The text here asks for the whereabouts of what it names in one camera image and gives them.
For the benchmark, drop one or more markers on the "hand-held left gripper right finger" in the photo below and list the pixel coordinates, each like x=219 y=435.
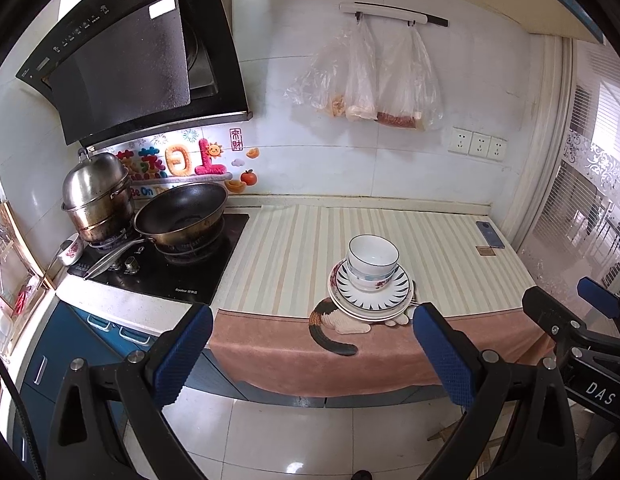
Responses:
x=442 y=350

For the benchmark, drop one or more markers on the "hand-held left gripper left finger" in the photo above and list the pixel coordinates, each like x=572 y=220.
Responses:
x=182 y=355

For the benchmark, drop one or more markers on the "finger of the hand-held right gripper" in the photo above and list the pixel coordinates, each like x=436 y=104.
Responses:
x=544 y=310
x=597 y=296

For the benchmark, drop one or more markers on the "white plate blue leaf pattern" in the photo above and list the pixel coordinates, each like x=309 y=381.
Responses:
x=395 y=290

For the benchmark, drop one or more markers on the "white bowl with red roses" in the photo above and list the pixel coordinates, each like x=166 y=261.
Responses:
x=379 y=286

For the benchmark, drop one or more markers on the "white bowl with dark rim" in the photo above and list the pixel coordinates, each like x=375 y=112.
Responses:
x=372 y=247

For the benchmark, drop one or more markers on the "black gas stove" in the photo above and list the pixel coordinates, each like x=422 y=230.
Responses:
x=200 y=280

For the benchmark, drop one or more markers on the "small brown card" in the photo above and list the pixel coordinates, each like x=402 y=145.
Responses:
x=485 y=250

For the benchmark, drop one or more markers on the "blue smartphone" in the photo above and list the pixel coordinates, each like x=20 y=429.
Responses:
x=489 y=234

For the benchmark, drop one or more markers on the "glass sliding door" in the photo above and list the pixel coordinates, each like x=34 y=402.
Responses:
x=589 y=185

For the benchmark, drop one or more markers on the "knitted cat-shaped mat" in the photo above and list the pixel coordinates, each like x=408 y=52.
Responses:
x=322 y=330

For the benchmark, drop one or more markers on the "striped counter mat pink edge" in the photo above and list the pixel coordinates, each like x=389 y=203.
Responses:
x=290 y=260

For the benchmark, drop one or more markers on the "black wok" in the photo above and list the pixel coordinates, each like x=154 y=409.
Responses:
x=180 y=210

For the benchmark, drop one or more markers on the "small white patterned bowl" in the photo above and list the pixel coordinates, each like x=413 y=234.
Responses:
x=70 y=255

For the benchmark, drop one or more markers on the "steel steamer pot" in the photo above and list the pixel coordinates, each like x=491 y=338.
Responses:
x=95 y=195

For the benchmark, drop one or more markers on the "clear plastic bag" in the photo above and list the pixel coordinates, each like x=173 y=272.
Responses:
x=320 y=75
x=404 y=90
x=362 y=85

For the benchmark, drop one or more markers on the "black range hood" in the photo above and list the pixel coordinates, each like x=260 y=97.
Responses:
x=125 y=60

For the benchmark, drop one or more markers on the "white wall socket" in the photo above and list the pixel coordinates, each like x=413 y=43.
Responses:
x=496 y=148
x=479 y=144
x=460 y=141

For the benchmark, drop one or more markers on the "colourful wall sticker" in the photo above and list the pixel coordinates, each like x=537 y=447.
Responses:
x=210 y=160

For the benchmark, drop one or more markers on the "white wall hook rail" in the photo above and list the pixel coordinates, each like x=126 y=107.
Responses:
x=379 y=8

